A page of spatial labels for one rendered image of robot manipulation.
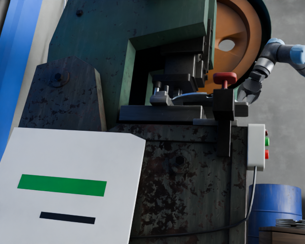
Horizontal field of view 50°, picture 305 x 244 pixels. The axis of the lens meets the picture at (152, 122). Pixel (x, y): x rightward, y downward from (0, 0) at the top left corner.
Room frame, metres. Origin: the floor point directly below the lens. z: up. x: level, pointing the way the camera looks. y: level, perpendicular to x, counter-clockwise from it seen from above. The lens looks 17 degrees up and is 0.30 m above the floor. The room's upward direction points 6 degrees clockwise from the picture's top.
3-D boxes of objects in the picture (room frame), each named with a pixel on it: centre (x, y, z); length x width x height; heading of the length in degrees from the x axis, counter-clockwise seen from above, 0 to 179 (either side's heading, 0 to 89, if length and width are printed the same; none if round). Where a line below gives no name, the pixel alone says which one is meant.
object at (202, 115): (1.29, -0.09, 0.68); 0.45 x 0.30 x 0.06; 163
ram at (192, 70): (1.28, -0.13, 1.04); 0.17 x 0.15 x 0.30; 73
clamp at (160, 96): (1.13, -0.04, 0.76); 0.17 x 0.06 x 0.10; 163
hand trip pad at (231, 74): (0.91, -0.21, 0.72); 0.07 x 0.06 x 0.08; 73
